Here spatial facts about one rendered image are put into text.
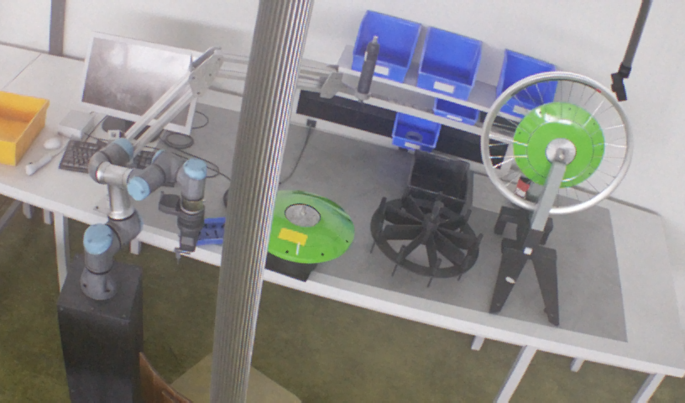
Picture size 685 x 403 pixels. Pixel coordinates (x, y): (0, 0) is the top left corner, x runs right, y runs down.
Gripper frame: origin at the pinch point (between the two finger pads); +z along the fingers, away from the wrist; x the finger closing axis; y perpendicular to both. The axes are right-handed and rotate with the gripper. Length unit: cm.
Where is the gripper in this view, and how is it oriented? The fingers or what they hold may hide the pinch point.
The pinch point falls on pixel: (179, 259)
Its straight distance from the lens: 225.5
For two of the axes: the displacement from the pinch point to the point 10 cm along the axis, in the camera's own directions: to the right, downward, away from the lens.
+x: 0.1, -6.0, 8.0
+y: 9.8, 1.6, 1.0
